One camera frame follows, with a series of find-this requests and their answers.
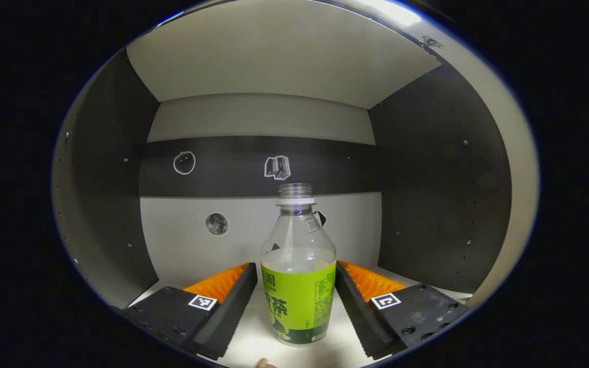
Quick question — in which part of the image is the green label plastic bottle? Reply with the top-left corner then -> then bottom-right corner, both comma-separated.
260,183 -> 337,347

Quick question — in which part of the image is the white and grey cabinet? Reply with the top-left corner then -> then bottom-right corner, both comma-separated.
52,0 -> 539,368

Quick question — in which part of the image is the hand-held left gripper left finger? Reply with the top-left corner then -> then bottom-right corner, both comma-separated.
121,262 -> 258,360

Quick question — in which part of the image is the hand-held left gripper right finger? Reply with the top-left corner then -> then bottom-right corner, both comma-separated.
334,260 -> 471,360

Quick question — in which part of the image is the long ceiling light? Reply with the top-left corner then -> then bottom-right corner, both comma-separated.
361,0 -> 423,26

